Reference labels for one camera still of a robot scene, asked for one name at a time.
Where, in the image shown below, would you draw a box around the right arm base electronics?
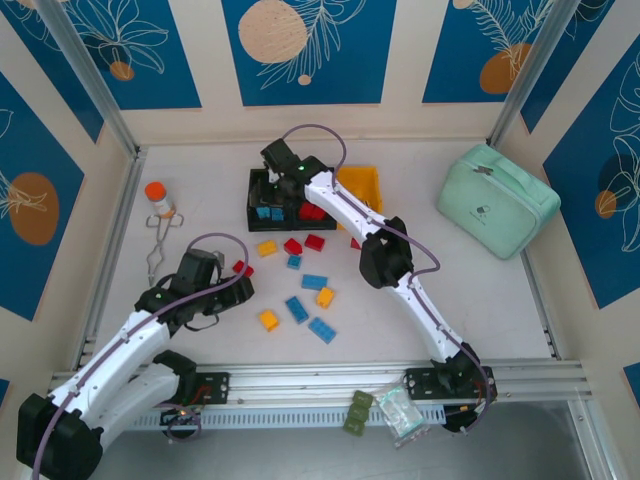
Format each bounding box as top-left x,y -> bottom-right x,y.
442,399 -> 494,436

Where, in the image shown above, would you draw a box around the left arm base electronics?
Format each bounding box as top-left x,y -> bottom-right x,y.
159,403 -> 204,444

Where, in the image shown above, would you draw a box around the black plastic bin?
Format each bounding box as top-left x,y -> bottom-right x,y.
247,168 -> 296,234
292,189 -> 337,232

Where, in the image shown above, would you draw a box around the yellow plastic bin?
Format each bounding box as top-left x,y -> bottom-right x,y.
335,165 -> 386,231

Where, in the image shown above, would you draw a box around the metal forceps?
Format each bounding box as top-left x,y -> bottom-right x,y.
144,213 -> 185,287

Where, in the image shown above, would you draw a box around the orange capped small bottle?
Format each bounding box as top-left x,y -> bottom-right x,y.
144,181 -> 177,219

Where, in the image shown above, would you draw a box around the mint green zip case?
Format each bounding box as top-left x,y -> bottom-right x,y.
435,143 -> 562,261

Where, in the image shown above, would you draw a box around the clear plastic zip bag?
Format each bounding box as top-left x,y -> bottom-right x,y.
374,384 -> 430,448

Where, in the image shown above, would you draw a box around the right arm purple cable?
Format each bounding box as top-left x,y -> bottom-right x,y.
282,123 -> 494,436

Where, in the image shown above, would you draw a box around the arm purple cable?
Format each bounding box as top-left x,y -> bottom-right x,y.
282,123 -> 494,436
32,232 -> 250,480

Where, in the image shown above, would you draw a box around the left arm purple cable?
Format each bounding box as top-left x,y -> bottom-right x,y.
32,232 -> 250,480

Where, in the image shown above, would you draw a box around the aluminium frame cross rail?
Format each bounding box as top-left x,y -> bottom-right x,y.
49,358 -> 596,414

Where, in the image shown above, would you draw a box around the grey slotted cable duct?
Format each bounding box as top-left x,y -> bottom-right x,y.
127,405 -> 446,432

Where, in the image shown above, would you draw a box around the aluminium frame side rail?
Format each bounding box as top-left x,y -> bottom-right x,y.
72,145 -> 149,372
519,247 -> 569,362

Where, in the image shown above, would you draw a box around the aluminium frame post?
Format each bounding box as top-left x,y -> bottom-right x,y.
485,0 -> 579,149
34,0 -> 144,159

